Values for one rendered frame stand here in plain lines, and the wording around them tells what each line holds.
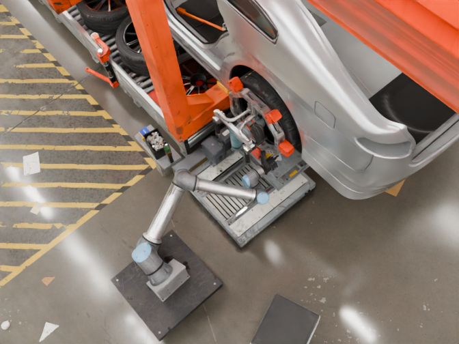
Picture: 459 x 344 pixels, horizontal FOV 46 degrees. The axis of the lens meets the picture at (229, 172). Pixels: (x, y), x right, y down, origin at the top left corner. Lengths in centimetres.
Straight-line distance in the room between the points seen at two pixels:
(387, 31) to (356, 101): 151
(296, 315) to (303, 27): 195
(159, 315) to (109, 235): 97
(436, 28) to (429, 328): 313
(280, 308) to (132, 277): 112
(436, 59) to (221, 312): 311
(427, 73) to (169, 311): 293
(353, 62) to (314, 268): 162
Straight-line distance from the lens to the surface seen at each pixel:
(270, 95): 368
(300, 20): 321
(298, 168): 454
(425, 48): 155
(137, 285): 412
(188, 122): 416
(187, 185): 372
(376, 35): 155
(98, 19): 539
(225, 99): 432
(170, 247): 416
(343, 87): 308
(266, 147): 406
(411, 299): 440
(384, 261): 445
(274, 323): 388
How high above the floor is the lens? 413
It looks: 61 degrees down
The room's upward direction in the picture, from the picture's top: 9 degrees counter-clockwise
